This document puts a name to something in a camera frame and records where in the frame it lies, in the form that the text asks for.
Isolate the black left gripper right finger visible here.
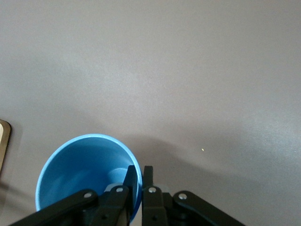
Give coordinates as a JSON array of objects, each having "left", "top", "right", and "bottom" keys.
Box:
[{"left": 142, "top": 166, "right": 246, "bottom": 226}]

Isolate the brown table cover mat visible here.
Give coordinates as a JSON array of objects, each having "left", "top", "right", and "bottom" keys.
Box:
[{"left": 0, "top": 0, "right": 301, "bottom": 226}]

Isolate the wooden cup rack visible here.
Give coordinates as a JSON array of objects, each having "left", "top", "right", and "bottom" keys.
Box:
[{"left": 0, "top": 119, "right": 12, "bottom": 179}]

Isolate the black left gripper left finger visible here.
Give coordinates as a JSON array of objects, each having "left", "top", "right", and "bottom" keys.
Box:
[{"left": 8, "top": 165, "right": 139, "bottom": 226}]

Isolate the light blue plastic cup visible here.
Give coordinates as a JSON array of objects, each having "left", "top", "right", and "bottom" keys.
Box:
[{"left": 35, "top": 133, "right": 143, "bottom": 224}]

